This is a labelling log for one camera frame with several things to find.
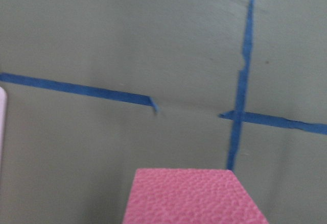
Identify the red foam block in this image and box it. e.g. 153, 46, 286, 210
123, 168, 268, 223

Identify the purple foam block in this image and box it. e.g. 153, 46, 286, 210
0, 87, 7, 158

